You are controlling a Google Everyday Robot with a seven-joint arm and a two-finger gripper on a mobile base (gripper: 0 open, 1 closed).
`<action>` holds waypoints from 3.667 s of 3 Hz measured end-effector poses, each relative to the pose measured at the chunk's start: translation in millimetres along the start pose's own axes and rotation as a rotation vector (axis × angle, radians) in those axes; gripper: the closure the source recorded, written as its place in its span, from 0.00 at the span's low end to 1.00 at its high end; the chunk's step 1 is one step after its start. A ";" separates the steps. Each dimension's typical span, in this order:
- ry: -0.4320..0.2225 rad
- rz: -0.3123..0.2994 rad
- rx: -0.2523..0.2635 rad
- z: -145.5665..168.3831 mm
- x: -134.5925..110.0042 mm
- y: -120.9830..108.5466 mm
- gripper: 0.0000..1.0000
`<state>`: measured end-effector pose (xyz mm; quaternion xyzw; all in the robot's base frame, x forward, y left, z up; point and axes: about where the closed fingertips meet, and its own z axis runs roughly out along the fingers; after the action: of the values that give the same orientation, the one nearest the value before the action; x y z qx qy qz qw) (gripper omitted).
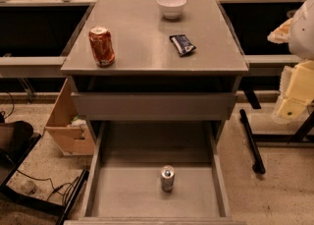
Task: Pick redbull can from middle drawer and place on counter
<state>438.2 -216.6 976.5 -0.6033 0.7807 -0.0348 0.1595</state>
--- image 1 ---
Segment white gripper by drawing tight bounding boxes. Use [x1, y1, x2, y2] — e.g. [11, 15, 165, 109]
[272, 61, 314, 124]

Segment silver redbull can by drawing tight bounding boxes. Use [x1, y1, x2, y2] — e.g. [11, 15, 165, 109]
[160, 165, 175, 193]

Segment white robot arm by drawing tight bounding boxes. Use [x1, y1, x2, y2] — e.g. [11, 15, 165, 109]
[267, 0, 314, 124]

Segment grey drawer cabinet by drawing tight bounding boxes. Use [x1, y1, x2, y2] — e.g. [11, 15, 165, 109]
[60, 0, 250, 225]

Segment open grey middle drawer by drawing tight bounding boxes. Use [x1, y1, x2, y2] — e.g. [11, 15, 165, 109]
[65, 122, 246, 225]

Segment orange soda can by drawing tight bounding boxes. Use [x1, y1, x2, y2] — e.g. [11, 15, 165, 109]
[88, 26, 115, 67]

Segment closed grey top drawer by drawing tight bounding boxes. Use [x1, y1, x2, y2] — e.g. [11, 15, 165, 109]
[72, 92, 236, 121]

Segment dark blue snack packet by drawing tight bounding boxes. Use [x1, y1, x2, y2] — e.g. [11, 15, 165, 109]
[170, 34, 196, 57]

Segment white ceramic bowl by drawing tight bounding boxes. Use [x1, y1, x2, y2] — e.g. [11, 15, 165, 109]
[157, 0, 186, 20]

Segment brown cardboard box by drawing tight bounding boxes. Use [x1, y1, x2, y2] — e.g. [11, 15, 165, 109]
[45, 80, 94, 155]

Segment dark bag on left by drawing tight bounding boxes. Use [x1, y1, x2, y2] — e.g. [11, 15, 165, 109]
[0, 121, 33, 162]

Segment black metal frame leg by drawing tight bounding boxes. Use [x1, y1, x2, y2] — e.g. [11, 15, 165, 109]
[239, 109, 266, 175]

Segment black floor cable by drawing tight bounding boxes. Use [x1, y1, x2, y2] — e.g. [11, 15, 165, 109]
[16, 169, 81, 205]

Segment black tray frame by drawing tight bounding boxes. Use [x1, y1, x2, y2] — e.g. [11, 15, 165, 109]
[0, 133, 89, 225]

